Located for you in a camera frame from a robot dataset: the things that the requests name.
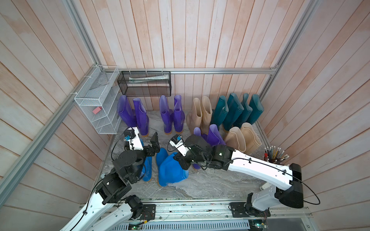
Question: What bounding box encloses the blue boot underneath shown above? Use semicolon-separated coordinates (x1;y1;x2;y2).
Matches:
156;148;189;187

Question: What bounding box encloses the beige boot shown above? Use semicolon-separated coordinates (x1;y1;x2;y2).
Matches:
200;96;213;134
186;98;202;134
224;127;246;153
240;122;262;155

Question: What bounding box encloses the blue boot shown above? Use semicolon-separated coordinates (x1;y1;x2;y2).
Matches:
140;151;152;182

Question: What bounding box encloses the large teal boot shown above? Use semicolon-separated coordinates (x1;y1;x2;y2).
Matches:
211;95;229;129

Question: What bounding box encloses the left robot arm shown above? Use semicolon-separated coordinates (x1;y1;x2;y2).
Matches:
63;127;160;231

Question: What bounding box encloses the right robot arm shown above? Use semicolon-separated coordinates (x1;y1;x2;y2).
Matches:
168;135;306;217

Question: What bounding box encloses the black mesh basket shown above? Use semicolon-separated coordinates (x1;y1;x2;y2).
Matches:
117;71;172;97

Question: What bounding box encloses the pink eraser block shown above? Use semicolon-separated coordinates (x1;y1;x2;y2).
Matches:
92;106;102;115

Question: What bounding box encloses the paper in black basket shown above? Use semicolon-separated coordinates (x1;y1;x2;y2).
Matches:
128;74;170;84

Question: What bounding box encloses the bundle of pencils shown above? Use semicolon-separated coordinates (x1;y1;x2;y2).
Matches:
264;146;290;164

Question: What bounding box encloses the teal boot standing back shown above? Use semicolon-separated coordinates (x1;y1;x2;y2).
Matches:
247;94;264;125

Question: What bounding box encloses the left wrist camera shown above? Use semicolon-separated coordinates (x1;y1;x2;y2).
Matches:
123;127;144;151

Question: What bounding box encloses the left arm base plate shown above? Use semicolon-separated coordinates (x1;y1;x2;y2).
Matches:
116;203;157;221

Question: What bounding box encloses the white wire shelf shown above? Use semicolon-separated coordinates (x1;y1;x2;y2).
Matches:
74;65;120;134

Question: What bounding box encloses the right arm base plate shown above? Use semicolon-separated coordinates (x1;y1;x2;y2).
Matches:
229;202;271;218

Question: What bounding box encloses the aluminium frame rail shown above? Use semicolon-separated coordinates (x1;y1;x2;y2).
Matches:
117;67;277;75

